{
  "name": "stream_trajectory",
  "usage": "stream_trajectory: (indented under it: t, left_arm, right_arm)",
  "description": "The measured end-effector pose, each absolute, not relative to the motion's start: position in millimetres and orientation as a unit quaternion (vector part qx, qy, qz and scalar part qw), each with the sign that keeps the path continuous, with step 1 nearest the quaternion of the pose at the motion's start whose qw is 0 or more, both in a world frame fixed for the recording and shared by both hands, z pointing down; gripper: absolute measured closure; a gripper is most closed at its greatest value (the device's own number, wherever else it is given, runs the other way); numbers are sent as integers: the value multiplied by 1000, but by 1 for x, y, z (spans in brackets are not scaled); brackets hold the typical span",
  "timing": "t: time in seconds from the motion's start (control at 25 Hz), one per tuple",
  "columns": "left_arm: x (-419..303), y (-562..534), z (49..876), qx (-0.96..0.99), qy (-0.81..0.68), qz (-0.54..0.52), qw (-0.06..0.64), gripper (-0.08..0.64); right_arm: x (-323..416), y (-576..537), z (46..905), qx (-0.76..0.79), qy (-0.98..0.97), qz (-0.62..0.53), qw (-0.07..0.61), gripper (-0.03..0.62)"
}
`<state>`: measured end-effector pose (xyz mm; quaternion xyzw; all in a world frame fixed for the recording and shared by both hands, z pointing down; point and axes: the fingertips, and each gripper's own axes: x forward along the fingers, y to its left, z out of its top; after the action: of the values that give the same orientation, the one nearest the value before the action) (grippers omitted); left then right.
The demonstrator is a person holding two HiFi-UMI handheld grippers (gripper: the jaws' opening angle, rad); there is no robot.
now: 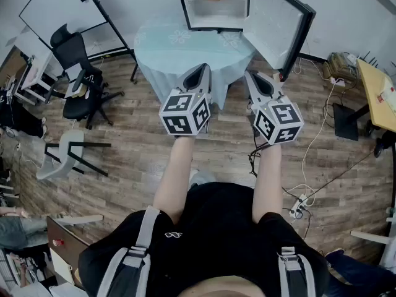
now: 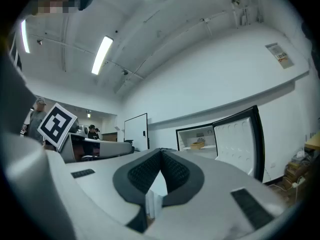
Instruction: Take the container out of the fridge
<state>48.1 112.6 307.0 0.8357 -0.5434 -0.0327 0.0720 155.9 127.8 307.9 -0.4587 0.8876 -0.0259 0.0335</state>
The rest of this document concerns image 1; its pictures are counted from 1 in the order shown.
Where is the black office chair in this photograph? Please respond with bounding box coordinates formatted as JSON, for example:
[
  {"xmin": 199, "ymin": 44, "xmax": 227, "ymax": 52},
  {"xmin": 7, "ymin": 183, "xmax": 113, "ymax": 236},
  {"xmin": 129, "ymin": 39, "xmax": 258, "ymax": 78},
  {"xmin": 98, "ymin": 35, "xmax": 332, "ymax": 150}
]
[{"xmin": 48, "ymin": 23, "xmax": 125, "ymax": 131}]

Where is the person's black shirt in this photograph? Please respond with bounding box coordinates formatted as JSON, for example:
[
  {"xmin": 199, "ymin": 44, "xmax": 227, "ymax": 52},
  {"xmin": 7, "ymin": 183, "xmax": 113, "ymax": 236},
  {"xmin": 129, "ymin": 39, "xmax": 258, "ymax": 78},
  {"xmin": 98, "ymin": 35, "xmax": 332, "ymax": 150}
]
[{"xmin": 77, "ymin": 181, "xmax": 332, "ymax": 297}]

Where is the black flat stand base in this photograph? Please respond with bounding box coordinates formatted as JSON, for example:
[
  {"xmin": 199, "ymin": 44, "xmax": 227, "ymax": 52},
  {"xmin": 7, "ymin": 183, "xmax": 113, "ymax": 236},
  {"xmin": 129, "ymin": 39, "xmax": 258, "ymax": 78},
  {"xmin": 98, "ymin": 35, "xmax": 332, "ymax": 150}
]
[{"xmin": 332, "ymin": 102, "xmax": 360, "ymax": 142}]

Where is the grey backpack strap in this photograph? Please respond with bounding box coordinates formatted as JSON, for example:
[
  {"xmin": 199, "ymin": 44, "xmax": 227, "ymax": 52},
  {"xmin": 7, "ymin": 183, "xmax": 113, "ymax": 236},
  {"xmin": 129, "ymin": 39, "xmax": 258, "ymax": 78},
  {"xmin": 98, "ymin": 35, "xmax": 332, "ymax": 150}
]
[
  {"xmin": 96, "ymin": 205, "xmax": 161, "ymax": 297},
  {"xmin": 276, "ymin": 246, "xmax": 317, "ymax": 297}
]

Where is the person's right forearm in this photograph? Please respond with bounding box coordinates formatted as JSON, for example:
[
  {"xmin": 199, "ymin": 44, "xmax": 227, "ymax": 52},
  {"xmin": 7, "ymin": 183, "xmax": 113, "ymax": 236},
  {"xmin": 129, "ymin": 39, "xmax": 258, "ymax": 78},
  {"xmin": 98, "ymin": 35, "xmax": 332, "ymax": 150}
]
[{"xmin": 251, "ymin": 143, "xmax": 284, "ymax": 224}]

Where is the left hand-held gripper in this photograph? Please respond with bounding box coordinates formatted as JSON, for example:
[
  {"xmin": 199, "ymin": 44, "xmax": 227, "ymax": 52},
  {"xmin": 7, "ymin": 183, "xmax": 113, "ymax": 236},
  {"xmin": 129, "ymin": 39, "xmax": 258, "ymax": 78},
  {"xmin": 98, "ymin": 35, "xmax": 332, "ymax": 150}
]
[{"xmin": 158, "ymin": 62, "xmax": 213, "ymax": 139}]

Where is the white chair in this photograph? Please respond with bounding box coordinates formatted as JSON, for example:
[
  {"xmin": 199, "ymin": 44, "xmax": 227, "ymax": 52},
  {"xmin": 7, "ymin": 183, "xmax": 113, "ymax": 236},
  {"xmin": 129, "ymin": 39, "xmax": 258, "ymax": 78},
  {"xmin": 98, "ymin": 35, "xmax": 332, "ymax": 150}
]
[{"xmin": 350, "ymin": 207, "xmax": 396, "ymax": 273}]

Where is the person's left forearm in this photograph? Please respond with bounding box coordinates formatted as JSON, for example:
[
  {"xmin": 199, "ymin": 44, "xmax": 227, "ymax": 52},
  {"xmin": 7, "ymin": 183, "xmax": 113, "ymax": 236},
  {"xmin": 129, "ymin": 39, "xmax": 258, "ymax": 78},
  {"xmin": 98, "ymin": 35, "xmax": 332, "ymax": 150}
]
[{"xmin": 152, "ymin": 136, "xmax": 194, "ymax": 225}]

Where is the white side table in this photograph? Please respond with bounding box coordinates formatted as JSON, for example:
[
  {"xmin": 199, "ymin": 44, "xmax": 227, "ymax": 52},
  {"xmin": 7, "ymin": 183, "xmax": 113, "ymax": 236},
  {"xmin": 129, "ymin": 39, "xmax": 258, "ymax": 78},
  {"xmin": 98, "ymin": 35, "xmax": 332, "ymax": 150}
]
[{"xmin": 13, "ymin": 32, "xmax": 64, "ymax": 105}]

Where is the whiteboard on black stand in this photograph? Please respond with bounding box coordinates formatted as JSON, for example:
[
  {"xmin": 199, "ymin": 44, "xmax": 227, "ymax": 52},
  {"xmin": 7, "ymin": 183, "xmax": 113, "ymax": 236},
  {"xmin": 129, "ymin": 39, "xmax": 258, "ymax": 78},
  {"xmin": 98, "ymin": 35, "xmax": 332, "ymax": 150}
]
[{"xmin": 18, "ymin": 0, "xmax": 139, "ymax": 85}]

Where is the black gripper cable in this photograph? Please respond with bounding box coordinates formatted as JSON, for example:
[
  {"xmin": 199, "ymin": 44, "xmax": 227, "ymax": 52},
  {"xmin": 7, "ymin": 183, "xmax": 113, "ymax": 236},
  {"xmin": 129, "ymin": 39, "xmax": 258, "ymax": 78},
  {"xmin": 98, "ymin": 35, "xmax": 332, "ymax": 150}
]
[{"xmin": 247, "ymin": 140, "xmax": 270, "ymax": 179}]

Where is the grey plastic chair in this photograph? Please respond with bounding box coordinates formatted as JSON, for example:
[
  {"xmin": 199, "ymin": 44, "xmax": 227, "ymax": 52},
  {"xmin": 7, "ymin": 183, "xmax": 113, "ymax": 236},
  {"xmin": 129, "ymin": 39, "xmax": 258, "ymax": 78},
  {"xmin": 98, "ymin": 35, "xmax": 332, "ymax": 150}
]
[{"xmin": 36, "ymin": 130, "xmax": 113, "ymax": 181}]

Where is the light blue tablecloth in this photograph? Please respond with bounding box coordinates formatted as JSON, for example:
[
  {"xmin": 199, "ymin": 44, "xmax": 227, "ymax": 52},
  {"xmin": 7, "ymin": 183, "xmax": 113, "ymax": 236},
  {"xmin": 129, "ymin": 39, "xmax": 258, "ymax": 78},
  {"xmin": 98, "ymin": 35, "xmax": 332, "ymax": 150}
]
[{"xmin": 133, "ymin": 19, "xmax": 258, "ymax": 111}]

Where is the white cable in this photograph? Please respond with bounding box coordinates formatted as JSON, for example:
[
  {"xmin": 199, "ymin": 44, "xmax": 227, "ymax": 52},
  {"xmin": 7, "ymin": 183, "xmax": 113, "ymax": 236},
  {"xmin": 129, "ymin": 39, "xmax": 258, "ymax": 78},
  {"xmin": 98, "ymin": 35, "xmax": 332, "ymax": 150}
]
[{"xmin": 283, "ymin": 77, "xmax": 346, "ymax": 212}]

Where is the dark brown desk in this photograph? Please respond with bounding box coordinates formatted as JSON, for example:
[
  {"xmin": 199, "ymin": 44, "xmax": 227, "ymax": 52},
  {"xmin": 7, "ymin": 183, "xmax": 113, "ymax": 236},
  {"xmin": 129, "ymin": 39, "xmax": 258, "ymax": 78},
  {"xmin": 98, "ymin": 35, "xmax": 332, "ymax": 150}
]
[{"xmin": 46, "ymin": 216, "xmax": 91, "ymax": 288}]

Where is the white power strip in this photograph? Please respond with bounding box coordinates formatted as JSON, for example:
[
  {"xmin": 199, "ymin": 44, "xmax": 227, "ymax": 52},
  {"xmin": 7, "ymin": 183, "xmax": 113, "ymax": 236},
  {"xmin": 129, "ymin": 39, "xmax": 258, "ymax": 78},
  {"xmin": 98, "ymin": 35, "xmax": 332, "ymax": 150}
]
[{"xmin": 288, "ymin": 193, "xmax": 311, "ymax": 218}]

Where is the light wooden table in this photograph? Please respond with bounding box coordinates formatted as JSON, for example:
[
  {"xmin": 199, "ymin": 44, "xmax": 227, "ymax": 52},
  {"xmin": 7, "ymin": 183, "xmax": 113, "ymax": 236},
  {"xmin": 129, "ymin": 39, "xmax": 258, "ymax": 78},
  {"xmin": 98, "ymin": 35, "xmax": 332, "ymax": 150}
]
[{"xmin": 355, "ymin": 58, "xmax": 396, "ymax": 134}]

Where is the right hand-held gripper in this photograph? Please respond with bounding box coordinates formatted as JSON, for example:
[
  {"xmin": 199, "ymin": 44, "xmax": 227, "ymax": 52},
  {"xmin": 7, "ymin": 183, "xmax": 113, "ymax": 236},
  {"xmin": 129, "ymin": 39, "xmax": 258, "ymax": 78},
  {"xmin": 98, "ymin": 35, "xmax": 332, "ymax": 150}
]
[{"xmin": 244, "ymin": 70, "xmax": 306, "ymax": 145}]

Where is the box of cables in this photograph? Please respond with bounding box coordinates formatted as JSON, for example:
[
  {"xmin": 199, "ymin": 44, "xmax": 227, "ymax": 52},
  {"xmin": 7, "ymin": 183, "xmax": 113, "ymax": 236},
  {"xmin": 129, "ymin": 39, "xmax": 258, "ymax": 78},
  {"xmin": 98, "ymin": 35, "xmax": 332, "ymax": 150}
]
[{"xmin": 322, "ymin": 51, "xmax": 360, "ymax": 84}]

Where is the small black fridge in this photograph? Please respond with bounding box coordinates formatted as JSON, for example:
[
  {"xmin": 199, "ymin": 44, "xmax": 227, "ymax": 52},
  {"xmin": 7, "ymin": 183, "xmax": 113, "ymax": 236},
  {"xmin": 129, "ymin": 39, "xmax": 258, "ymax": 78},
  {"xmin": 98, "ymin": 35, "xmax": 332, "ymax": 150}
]
[{"xmin": 174, "ymin": 0, "xmax": 317, "ymax": 83}]

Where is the person's grey shoe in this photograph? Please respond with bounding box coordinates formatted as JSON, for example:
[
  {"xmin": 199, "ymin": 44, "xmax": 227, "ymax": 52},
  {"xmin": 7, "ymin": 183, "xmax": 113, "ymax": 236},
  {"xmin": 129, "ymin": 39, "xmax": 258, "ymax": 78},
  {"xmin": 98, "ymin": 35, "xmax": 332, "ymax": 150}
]
[{"xmin": 188, "ymin": 169, "xmax": 217, "ymax": 189}]

